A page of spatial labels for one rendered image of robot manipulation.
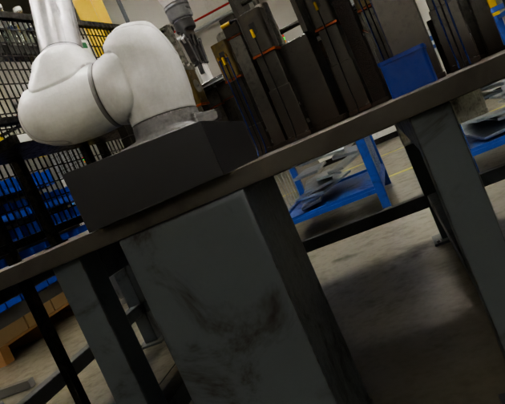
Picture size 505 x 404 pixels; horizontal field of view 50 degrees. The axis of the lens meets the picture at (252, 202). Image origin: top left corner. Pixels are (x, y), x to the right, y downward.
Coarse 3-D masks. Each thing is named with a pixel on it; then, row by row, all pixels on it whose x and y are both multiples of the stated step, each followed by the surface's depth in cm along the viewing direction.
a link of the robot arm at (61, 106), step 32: (32, 0) 128; (64, 0) 128; (64, 32) 125; (32, 64) 123; (64, 64) 119; (32, 96) 119; (64, 96) 117; (96, 96) 116; (32, 128) 120; (64, 128) 119; (96, 128) 121
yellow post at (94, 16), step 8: (72, 0) 254; (80, 0) 252; (88, 0) 251; (96, 0) 255; (80, 8) 253; (88, 8) 252; (96, 8) 252; (104, 8) 258; (80, 16) 254; (88, 16) 253; (96, 16) 251; (104, 16) 256; (96, 32) 253; (96, 40) 254; (96, 48) 255
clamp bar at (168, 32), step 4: (160, 28) 176; (164, 28) 175; (168, 28) 175; (172, 28) 178; (164, 32) 175; (168, 32) 175; (172, 32) 176; (168, 36) 176; (172, 36) 175; (172, 40) 176; (176, 40) 177; (172, 44) 176; (176, 44) 176; (176, 48) 176; (180, 48) 178; (180, 52) 177; (180, 56) 177; (184, 56) 178; (184, 60) 177; (188, 68) 178
